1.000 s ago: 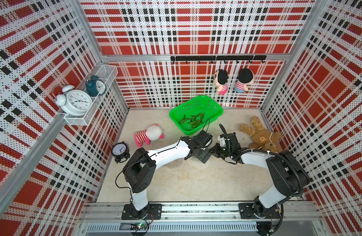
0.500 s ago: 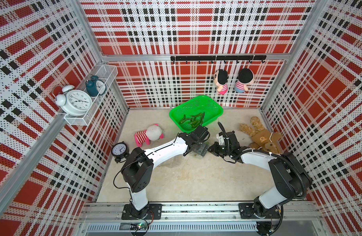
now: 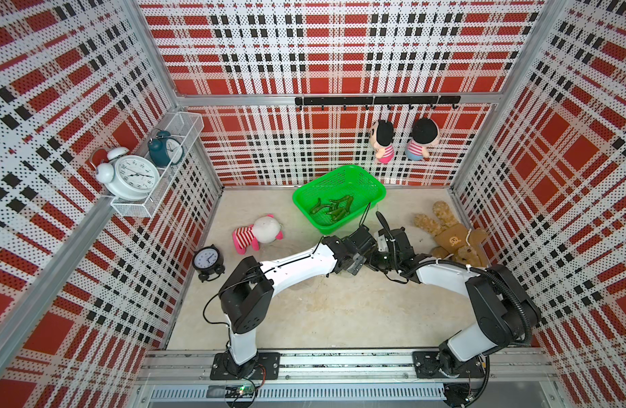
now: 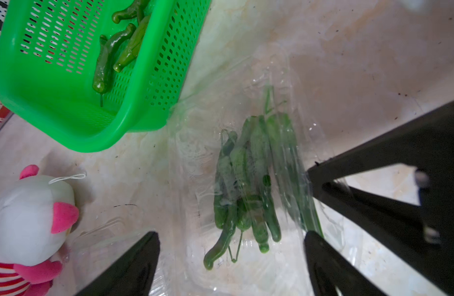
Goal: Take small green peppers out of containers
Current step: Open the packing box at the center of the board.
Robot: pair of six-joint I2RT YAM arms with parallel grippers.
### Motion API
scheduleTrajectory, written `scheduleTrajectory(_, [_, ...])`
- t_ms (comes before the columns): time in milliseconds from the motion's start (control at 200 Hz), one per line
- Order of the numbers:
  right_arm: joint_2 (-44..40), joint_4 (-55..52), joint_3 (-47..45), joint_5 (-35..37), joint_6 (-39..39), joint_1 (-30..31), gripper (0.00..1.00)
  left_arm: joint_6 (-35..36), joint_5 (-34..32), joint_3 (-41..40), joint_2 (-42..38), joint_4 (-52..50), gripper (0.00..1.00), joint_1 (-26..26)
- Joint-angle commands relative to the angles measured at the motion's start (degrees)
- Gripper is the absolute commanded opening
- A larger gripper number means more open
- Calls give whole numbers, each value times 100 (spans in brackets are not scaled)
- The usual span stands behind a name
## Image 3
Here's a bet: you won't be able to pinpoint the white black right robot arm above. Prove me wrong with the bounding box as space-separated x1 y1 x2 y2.
369 228 541 375

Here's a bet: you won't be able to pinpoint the teal alarm clock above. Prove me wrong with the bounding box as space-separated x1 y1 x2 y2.
148 130 185 168

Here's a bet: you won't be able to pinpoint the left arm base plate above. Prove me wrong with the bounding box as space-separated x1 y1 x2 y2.
209 351 282 381

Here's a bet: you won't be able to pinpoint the hanging doll pink striped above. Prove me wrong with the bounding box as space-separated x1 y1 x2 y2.
369 120 395 164

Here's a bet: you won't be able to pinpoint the hanging doll blue pants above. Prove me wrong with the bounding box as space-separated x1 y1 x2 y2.
405 118 440 161

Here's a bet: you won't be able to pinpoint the small green pepper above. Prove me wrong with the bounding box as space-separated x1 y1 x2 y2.
310 198 328 214
327 197 353 223

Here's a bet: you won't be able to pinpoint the brown teddy bear plush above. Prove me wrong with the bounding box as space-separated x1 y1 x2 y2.
413 201 490 268

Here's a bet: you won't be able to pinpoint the white wire wall shelf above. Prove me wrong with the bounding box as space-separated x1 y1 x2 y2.
95 112 207 218

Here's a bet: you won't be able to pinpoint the small black alarm clock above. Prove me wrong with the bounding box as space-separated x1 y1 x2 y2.
192 245 226 282

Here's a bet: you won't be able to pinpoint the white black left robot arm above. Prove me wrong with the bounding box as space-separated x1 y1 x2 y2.
218 225 378 367

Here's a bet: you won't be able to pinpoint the black hook rail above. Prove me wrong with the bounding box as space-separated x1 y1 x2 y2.
294 95 461 107

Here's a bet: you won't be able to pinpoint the small circuit board with wires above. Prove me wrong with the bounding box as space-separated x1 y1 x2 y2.
206 384 257 405

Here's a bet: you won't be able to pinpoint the white twin-bell alarm clock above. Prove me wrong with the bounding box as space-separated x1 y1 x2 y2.
95 146 160 202

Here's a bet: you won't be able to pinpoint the pink striped white plush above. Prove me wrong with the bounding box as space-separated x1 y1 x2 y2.
231 214 283 254

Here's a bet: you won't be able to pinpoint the green plastic basket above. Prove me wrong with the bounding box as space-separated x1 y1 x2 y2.
293 165 386 236

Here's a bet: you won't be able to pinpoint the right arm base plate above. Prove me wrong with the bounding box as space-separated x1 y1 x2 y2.
413 350 485 379

